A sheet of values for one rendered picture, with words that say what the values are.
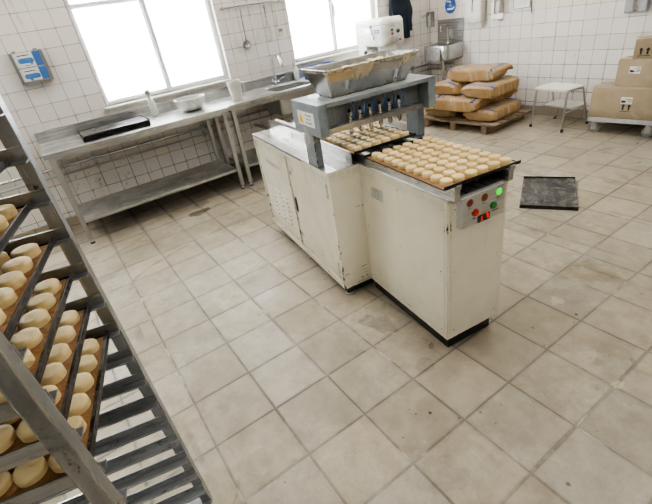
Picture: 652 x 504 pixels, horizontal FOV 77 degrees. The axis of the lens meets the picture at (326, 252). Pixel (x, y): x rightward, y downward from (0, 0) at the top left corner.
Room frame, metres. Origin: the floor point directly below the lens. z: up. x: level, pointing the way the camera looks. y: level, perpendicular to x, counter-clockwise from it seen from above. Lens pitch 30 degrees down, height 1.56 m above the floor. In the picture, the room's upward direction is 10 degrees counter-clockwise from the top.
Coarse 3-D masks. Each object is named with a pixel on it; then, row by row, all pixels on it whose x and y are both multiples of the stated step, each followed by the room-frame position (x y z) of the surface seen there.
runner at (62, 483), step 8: (104, 464) 0.46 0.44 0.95; (104, 472) 0.45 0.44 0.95; (56, 480) 0.43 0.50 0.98; (64, 480) 0.43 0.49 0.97; (32, 488) 0.42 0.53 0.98; (40, 488) 0.42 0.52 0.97; (48, 488) 0.43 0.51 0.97; (56, 488) 0.43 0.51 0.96; (64, 488) 0.43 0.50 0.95; (16, 496) 0.41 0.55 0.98; (24, 496) 0.42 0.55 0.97; (32, 496) 0.42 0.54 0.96; (40, 496) 0.42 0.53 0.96; (48, 496) 0.42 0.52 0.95
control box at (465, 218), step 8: (496, 184) 1.55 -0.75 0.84; (504, 184) 1.55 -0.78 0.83; (472, 192) 1.52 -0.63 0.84; (480, 192) 1.50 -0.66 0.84; (488, 192) 1.52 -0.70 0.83; (504, 192) 1.55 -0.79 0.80; (464, 200) 1.47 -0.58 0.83; (480, 200) 1.50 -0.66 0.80; (488, 200) 1.52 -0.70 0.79; (496, 200) 1.54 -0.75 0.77; (464, 208) 1.47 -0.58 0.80; (472, 208) 1.49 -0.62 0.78; (480, 208) 1.50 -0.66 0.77; (488, 208) 1.52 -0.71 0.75; (496, 208) 1.54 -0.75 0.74; (464, 216) 1.47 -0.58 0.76; (472, 216) 1.49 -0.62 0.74; (488, 216) 1.52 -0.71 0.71; (464, 224) 1.47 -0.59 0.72; (472, 224) 1.49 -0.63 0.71
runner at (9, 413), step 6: (54, 390) 0.47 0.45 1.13; (54, 396) 0.46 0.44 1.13; (6, 402) 0.44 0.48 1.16; (54, 402) 0.45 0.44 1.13; (0, 408) 0.43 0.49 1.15; (6, 408) 0.43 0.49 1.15; (12, 408) 0.43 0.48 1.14; (0, 414) 0.43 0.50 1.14; (6, 414) 0.43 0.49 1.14; (12, 414) 0.43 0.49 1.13; (0, 420) 0.43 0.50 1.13; (6, 420) 0.43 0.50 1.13
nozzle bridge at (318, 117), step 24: (312, 96) 2.33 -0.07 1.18; (360, 96) 2.13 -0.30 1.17; (384, 96) 2.29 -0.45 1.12; (408, 96) 2.35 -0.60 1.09; (432, 96) 2.30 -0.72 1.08; (312, 120) 2.11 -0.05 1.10; (336, 120) 2.17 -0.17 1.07; (360, 120) 2.17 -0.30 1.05; (408, 120) 2.49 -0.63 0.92; (312, 144) 2.16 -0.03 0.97
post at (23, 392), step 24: (0, 336) 0.44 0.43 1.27; (0, 360) 0.42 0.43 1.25; (0, 384) 0.41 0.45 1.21; (24, 384) 0.42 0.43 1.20; (24, 408) 0.41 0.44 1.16; (48, 408) 0.43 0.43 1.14; (48, 432) 0.42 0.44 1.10; (72, 432) 0.44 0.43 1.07; (72, 456) 0.42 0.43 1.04; (72, 480) 0.41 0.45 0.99; (96, 480) 0.42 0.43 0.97
